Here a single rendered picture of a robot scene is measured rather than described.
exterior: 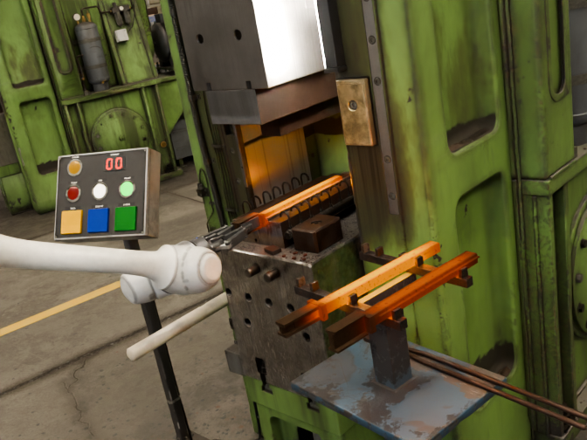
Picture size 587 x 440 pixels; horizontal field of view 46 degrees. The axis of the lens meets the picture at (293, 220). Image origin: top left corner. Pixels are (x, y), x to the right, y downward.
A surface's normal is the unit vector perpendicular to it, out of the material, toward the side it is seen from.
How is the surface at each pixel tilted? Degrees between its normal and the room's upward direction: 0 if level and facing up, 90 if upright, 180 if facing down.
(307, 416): 90
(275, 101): 90
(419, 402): 0
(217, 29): 90
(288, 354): 90
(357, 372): 0
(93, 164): 60
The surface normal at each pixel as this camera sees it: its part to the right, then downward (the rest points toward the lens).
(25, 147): 0.50, 0.21
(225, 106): -0.66, 0.36
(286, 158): 0.73, 0.11
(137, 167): -0.33, -0.15
